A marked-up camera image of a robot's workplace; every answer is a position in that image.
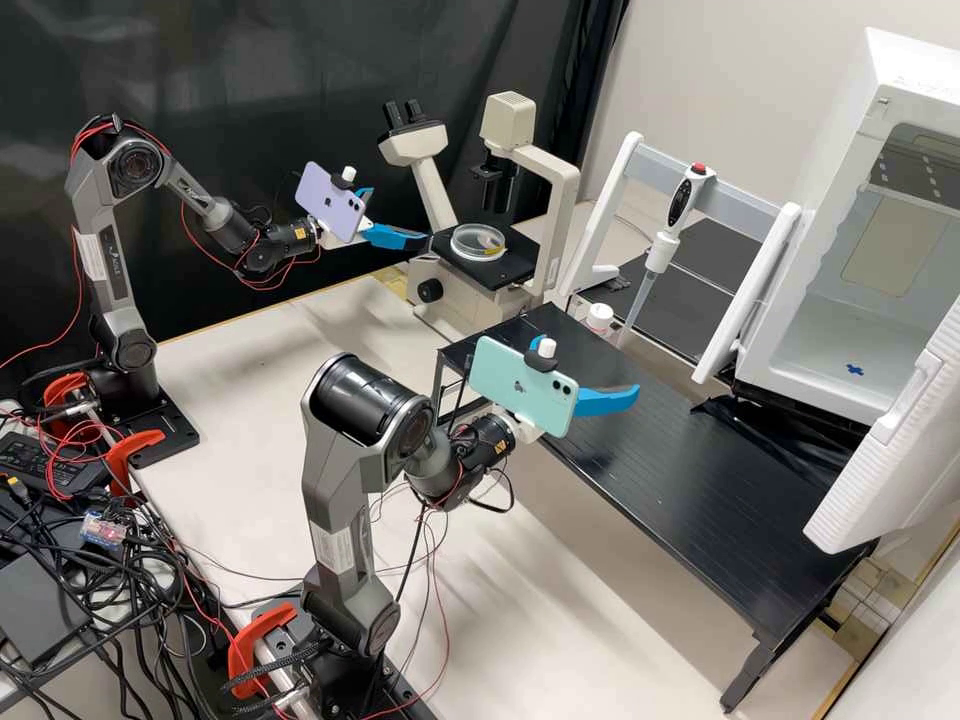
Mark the small circuit board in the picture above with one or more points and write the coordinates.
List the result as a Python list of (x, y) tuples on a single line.
[(103, 529)]

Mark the black flat box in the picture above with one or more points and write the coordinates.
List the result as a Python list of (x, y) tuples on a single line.
[(37, 607)]

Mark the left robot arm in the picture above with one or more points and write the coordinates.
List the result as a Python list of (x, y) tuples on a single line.
[(97, 247)]

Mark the pipette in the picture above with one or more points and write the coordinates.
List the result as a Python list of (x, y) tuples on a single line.
[(686, 199)]

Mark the orange clamp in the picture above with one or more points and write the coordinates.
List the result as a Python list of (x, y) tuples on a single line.
[(247, 645), (135, 442), (60, 390)]

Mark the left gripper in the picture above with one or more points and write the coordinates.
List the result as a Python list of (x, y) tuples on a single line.
[(365, 227)]

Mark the white-capped bottle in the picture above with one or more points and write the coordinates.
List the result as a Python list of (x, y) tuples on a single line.
[(600, 319)]

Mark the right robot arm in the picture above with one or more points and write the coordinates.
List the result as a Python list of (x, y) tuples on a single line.
[(337, 480)]

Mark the left wrist camera phone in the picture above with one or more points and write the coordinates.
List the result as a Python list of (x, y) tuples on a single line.
[(326, 199)]

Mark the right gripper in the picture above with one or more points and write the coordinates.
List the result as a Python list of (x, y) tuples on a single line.
[(531, 435)]

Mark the white pipette stand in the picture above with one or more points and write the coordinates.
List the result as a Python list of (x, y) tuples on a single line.
[(749, 292)]

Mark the black power adapter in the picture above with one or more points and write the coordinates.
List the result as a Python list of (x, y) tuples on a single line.
[(30, 457)]

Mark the wrist camera phone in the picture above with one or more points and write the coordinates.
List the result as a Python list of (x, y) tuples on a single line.
[(326, 199), (517, 386)]

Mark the right wrist camera phone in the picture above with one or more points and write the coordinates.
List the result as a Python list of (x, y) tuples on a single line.
[(517, 386)]

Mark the cream microscope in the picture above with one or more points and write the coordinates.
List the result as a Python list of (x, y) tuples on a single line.
[(465, 289)]

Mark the petri dish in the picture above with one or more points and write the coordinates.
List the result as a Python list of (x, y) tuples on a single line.
[(472, 238)]

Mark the incubator door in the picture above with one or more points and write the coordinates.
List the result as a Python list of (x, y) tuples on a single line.
[(885, 465)]

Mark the white incubator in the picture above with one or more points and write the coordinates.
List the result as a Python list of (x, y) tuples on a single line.
[(825, 352)]

